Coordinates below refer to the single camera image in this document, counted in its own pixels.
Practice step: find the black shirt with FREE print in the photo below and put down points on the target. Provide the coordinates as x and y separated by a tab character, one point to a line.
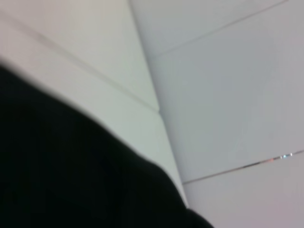
71	166

